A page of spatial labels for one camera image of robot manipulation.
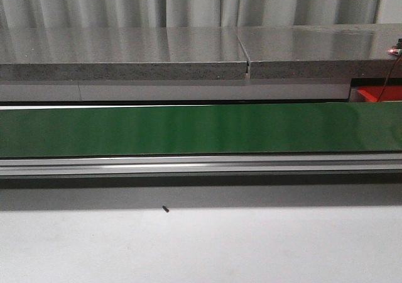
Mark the green conveyor belt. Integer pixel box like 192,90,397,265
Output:
1,101,401,158

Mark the red plate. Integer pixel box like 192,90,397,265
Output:
357,86,402,103

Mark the grey stone counter slab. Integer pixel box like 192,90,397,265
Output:
1,23,401,81

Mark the small green circuit board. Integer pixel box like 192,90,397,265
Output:
388,46,402,56

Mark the grey pleated curtain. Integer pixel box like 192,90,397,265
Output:
1,0,401,28

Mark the aluminium conveyor frame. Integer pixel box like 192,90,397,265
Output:
1,106,401,177

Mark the red black wire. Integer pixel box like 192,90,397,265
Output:
376,55,402,103

